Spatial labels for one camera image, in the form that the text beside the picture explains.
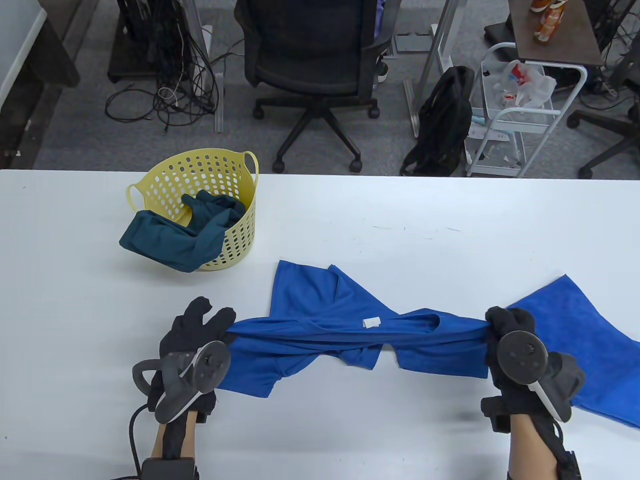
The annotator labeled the grey handheld controller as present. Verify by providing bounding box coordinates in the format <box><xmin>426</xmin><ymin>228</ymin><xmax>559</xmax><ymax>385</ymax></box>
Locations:
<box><xmin>496</xmin><ymin>331</ymin><xmax>586</xmax><ymax>423</ymax></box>
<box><xmin>131</xmin><ymin>341</ymin><xmax>232</xmax><ymax>425</ymax></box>

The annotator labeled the black sensor box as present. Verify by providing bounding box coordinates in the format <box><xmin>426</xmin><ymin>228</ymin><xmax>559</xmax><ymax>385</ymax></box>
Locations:
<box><xmin>141</xmin><ymin>456</ymin><xmax>197</xmax><ymax>480</ymax></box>

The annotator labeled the bundle of black floor cables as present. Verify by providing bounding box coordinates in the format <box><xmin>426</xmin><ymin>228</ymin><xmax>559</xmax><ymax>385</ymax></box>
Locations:
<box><xmin>104</xmin><ymin>30</ymin><xmax>226</xmax><ymax>133</ymax></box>

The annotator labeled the brown wooden side table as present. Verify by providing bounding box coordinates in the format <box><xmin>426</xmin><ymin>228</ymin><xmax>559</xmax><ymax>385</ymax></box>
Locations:
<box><xmin>507</xmin><ymin>0</ymin><xmax>603</xmax><ymax>67</ymax></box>

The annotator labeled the black mesh wrist bracket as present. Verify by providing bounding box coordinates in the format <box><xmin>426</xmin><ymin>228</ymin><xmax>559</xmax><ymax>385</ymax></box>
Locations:
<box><xmin>555</xmin><ymin>425</ymin><xmax>583</xmax><ymax>480</ymax></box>

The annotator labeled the black cable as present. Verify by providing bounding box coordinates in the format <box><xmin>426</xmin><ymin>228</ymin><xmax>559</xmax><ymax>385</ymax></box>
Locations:
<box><xmin>112</xmin><ymin>404</ymin><xmax>151</xmax><ymax>480</ymax></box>

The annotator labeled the white power strip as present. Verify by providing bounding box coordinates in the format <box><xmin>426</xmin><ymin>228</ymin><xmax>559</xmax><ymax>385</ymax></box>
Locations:
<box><xmin>192</xmin><ymin>25</ymin><xmax>214</xmax><ymax>98</ymax></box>

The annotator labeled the grey metal desk leg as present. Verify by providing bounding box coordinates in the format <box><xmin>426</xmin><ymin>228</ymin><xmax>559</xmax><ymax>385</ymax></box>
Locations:
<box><xmin>185</xmin><ymin>0</ymin><xmax>225</xmax><ymax>133</ymax></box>

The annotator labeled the yellow perforated laundry basket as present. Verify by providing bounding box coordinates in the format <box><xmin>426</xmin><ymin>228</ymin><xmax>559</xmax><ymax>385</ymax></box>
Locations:
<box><xmin>125</xmin><ymin>148</ymin><xmax>259</xmax><ymax>272</ymax></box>

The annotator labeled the grey metal desk frame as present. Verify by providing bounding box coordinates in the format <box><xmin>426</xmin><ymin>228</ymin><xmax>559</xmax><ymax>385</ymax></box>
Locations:
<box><xmin>395</xmin><ymin>0</ymin><xmax>463</xmax><ymax>138</ymax></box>

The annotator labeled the white utility cart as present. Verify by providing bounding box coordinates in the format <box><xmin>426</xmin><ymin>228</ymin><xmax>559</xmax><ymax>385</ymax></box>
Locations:
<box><xmin>464</xmin><ymin>42</ymin><xmax>588</xmax><ymax>178</ymax></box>

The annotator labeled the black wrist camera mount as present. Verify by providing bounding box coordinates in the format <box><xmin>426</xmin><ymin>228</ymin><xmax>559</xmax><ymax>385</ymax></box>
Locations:
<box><xmin>481</xmin><ymin>395</ymin><xmax>513</xmax><ymax>433</ymax></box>

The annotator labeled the black office chair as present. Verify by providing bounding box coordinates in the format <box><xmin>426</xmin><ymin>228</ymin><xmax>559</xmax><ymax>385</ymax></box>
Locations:
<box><xmin>234</xmin><ymin>0</ymin><xmax>401</xmax><ymax>174</ymax></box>

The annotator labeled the dark green clothes garment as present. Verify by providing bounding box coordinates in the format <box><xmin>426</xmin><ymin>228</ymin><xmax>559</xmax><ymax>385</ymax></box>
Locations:
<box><xmin>119</xmin><ymin>190</ymin><xmax>247</xmax><ymax>273</ymax></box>

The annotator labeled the white plastic bag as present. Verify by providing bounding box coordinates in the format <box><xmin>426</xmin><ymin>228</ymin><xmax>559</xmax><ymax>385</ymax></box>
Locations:
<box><xmin>492</xmin><ymin>59</ymin><xmax>557</xmax><ymax>108</ymax></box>

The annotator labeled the dark brown desk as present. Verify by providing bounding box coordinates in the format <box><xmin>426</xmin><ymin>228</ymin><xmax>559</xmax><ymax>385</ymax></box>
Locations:
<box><xmin>0</xmin><ymin>0</ymin><xmax>81</xmax><ymax>170</ymax></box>

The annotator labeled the blue clothes shirt white tag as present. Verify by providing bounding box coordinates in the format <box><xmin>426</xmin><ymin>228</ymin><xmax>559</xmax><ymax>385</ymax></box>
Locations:
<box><xmin>217</xmin><ymin>260</ymin><xmax>493</xmax><ymax>399</ymax></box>

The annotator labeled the person's left hand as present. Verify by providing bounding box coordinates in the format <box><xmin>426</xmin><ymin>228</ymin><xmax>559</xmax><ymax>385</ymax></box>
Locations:
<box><xmin>147</xmin><ymin>296</ymin><xmax>237</xmax><ymax>424</ymax></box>

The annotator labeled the black backpack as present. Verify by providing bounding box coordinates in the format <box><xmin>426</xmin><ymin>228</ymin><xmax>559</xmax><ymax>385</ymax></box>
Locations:
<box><xmin>400</xmin><ymin>65</ymin><xmax>476</xmax><ymax>177</ymax></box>

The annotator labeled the tangle of black cables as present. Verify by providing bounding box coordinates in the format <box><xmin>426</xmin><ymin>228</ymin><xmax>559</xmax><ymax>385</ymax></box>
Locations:
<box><xmin>580</xmin><ymin>0</ymin><xmax>640</xmax><ymax>111</ymax></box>

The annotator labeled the black equipment rack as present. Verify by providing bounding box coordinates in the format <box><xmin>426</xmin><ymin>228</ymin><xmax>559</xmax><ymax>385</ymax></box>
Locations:
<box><xmin>107</xmin><ymin>0</ymin><xmax>196</xmax><ymax>83</ymax></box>

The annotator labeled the black swivel chair base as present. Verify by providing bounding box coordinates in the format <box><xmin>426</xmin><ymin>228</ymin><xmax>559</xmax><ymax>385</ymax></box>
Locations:
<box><xmin>566</xmin><ymin>65</ymin><xmax>640</xmax><ymax>180</ymax></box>

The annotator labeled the person's right hand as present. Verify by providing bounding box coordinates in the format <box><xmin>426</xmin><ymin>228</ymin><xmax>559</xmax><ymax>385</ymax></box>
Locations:
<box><xmin>485</xmin><ymin>306</ymin><xmax>586</xmax><ymax>426</ymax></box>

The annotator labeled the white desk top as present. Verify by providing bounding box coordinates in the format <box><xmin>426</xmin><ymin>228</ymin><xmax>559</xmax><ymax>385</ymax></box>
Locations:
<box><xmin>0</xmin><ymin>0</ymin><xmax>47</xmax><ymax>108</ymax></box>

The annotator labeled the person's right forearm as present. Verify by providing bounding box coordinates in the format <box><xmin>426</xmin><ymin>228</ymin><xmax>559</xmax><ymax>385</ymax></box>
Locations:
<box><xmin>509</xmin><ymin>415</ymin><xmax>561</xmax><ymax>480</ymax></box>

